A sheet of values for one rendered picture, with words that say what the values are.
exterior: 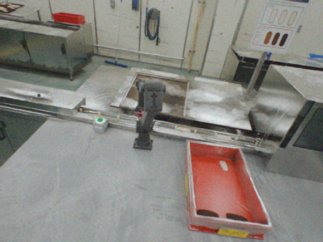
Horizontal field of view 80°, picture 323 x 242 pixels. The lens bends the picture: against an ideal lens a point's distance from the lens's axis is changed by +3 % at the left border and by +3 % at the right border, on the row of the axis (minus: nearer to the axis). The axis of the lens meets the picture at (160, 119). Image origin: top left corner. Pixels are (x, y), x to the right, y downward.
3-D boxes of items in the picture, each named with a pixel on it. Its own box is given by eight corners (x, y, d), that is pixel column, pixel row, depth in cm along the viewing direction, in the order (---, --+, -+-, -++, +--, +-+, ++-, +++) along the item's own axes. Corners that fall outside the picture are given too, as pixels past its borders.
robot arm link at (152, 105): (142, 109, 74) (167, 109, 76) (140, 78, 78) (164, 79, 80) (135, 134, 116) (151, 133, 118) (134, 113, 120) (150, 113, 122)
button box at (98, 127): (93, 135, 127) (91, 122, 121) (98, 128, 134) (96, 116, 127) (105, 138, 127) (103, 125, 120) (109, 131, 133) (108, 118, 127)
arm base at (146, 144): (132, 148, 117) (151, 150, 117) (132, 138, 112) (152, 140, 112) (135, 139, 124) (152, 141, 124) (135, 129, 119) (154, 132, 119)
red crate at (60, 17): (53, 21, 388) (52, 13, 381) (62, 18, 418) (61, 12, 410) (78, 24, 387) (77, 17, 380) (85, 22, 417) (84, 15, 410)
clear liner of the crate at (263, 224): (185, 232, 79) (190, 220, 73) (182, 150, 119) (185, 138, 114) (267, 243, 79) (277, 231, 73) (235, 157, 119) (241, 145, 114)
